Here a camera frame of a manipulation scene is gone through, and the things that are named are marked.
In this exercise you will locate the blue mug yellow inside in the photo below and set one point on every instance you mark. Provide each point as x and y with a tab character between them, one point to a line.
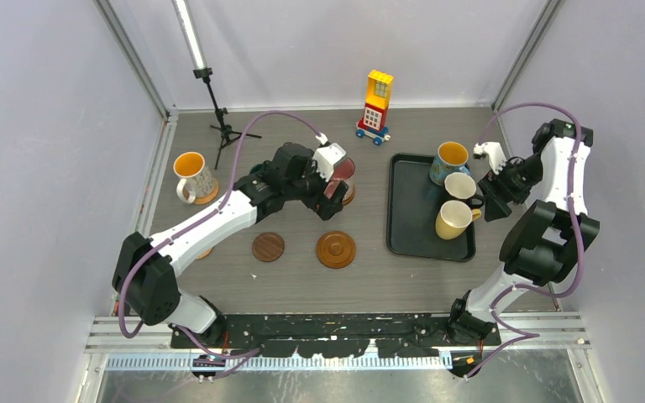
451	157

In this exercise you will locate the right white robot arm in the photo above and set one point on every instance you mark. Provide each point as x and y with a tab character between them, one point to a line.
545	244

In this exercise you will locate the black serving tray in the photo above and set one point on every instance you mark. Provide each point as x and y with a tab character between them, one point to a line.
414	202

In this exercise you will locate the cork coaster back left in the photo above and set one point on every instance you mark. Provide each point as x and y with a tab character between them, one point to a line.
199	193

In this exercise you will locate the wooden ringed coaster front right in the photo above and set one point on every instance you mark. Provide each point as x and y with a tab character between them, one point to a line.
336	249

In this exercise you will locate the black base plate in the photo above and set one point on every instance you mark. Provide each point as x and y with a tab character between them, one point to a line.
391	335

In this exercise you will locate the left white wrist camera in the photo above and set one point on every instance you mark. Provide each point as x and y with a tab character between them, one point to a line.
327	156

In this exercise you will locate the white patterned mug orange inside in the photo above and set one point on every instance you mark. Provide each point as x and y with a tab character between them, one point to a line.
190	166

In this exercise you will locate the cork coaster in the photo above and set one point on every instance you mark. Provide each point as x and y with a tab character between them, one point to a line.
199	193
204	254

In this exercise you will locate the dark green mug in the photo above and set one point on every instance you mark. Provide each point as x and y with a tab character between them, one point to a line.
257	169

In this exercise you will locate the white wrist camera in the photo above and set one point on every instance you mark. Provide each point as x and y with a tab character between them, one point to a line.
493	153
327	156

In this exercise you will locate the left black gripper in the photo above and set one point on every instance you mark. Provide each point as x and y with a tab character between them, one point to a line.
313	203

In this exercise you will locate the dark walnut coaster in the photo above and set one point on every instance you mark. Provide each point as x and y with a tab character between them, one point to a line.
268	247

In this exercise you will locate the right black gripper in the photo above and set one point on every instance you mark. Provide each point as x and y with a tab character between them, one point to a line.
494	185

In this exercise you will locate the wooden ringed coaster back right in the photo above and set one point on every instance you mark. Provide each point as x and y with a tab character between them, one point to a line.
349	194

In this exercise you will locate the cork coaster front left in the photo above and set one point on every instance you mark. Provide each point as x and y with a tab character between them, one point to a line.
204	254

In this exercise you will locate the wooden ringed coaster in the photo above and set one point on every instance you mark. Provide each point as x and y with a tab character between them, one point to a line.
349	194
336	249

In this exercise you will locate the black tripod with light pole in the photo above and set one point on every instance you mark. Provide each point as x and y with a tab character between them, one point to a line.
203	71

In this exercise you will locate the pink mug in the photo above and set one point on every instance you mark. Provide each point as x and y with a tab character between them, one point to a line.
343	174

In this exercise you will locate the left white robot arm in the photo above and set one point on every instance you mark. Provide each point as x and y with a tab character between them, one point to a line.
145	276

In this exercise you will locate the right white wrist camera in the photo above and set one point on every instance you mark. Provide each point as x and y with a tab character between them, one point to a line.
493	153

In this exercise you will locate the toy brick tower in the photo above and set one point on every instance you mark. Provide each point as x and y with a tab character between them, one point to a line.
372	123

